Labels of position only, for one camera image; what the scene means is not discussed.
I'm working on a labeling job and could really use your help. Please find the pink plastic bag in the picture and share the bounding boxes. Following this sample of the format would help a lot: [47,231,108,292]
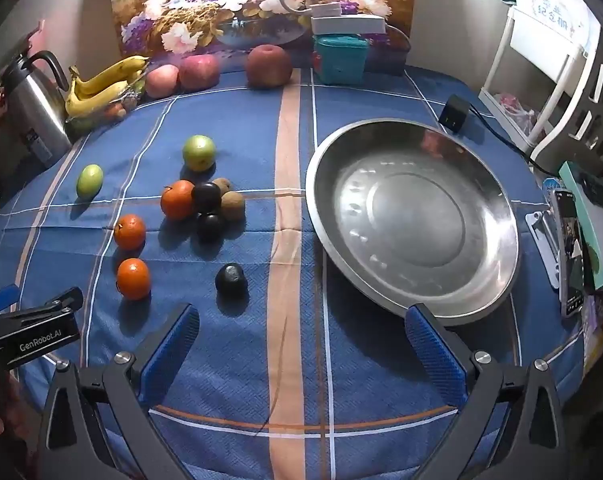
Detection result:
[491,92,539,136]

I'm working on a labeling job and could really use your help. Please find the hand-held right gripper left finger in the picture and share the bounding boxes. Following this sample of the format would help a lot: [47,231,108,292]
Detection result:
[36,302,202,480]

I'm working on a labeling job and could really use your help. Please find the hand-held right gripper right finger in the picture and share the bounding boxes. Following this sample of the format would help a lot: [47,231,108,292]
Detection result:
[404,302,567,480]

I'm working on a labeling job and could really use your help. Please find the white slotted chair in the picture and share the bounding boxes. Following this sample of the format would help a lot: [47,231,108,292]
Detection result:
[531,25,603,171]

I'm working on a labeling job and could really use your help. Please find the dark red apple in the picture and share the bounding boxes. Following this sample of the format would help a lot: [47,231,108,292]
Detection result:
[246,44,293,89]

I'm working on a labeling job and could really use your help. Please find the large green jujube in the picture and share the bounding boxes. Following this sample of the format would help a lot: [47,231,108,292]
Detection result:
[182,134,217,172]

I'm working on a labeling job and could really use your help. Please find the black smartphone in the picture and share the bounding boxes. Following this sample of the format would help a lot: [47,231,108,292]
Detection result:
[550,187,588,319]

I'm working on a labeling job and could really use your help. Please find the stainless steel basin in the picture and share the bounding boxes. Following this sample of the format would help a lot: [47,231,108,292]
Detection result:
[305,119,521,327]

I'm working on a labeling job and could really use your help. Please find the clear wrapped plastic tray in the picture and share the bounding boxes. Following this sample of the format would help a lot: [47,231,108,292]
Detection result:
[66,80,148,135]

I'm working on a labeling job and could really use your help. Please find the teal flat box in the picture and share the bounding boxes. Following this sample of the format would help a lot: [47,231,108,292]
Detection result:
[559,160,603,292]

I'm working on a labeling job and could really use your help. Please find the white printed sign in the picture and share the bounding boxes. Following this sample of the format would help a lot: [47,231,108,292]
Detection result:
[519,0,591,57]

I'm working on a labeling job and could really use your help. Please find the purple patterned box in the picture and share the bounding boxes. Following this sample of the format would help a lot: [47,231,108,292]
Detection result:
[581,290,603,363]

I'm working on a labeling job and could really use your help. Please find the black power cable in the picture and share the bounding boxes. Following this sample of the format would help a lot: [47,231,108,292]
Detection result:
[467,102,549,173]

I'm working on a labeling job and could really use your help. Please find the small green jujube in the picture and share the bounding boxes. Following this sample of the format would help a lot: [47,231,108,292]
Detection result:
[76,164,105,199]

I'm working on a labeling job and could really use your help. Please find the dark plum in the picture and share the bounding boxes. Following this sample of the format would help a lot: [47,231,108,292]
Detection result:
[192,182,222,215]
[196,213,227,242]
[215,263,249,298]

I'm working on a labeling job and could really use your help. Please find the white phone holder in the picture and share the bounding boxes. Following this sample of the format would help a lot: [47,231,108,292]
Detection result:
[525,210,562,291]

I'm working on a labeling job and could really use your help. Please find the stainless steel kettle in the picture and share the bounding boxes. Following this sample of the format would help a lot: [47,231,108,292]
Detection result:
[0,50,75,169]

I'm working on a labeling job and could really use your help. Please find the teal plastic box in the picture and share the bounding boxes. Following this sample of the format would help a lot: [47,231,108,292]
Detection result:
[312,35,369,86]

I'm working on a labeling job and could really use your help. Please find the white shelf rack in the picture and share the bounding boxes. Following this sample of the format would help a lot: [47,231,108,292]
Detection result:
[478,4,589,153]

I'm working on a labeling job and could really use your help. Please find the floral painting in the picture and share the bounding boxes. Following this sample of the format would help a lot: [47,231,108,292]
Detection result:
[108,0,418,79]

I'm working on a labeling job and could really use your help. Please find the black power adapter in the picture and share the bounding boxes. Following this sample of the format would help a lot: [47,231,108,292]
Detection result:
[438,94,473,135]

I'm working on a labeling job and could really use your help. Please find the pink apple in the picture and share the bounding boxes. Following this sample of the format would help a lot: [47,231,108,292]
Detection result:
[145,64,181,99]

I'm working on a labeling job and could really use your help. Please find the blue plaid tablecloth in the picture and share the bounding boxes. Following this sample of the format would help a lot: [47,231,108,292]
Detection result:
[0,66,588,480]

